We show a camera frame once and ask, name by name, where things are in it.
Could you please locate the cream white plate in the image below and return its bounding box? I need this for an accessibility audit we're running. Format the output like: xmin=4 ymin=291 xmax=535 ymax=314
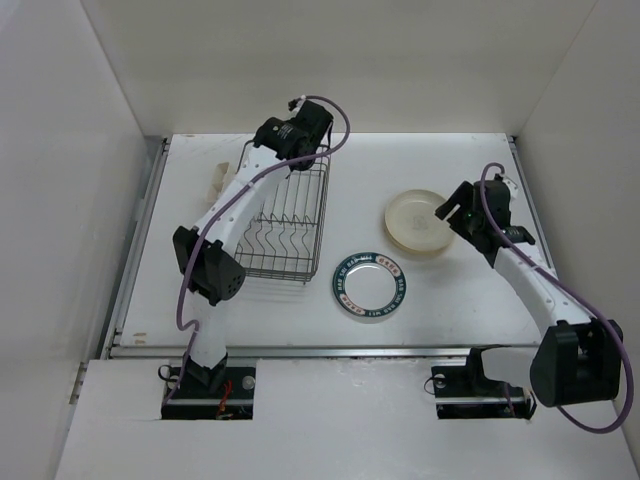
xmin=384 ymin=189 xmax=454 ymax=254

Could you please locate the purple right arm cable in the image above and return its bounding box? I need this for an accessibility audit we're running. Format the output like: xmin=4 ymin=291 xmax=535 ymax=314
xmin=480 ymin=162 xmax=636 ymax=434

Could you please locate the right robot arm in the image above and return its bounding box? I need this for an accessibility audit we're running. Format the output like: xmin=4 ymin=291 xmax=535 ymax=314
xmin=435 ymin=177 xmax=622 ymax=407

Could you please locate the aluminium table rail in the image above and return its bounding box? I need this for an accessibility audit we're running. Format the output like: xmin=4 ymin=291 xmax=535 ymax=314
xmin=110 ymin=133 xmax=540 ymax=358

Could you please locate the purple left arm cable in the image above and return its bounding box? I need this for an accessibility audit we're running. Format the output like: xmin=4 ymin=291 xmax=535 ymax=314
xmin=167 ymin=94 xmax=351 ymax=401

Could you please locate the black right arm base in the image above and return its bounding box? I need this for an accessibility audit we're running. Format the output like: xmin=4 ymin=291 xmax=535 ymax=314
xmin=424 ymin=365 xmax=537 ymax=421

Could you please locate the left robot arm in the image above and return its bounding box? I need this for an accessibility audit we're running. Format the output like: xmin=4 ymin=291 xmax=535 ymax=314
xmin=172 ymin=95 xmax=343 ymax=397

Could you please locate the white bowl green band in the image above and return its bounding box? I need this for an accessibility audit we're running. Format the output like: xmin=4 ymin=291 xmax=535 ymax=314
xmin=331 ymin=252 xmax=407 ymax=324

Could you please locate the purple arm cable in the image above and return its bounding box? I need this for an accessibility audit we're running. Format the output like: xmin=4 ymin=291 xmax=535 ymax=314
xmin=480 ymin=162 xmax=636 ymax=434
xmin=167 ymin=94 xmax=351 ymax=401

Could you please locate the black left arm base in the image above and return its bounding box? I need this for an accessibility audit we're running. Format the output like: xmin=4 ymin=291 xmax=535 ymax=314
xmin=160 ymin=365 xmax=256 ymax=421

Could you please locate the yellow plate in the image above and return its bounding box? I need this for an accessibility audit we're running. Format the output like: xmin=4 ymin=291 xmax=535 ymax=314
xmin=388 ymin=236 xmax=453 ymax=258

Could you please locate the grey wire dish rack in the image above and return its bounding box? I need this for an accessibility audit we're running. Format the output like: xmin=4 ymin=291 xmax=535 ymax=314
xmin=235 ymin=156 xmax=331 ymax=284

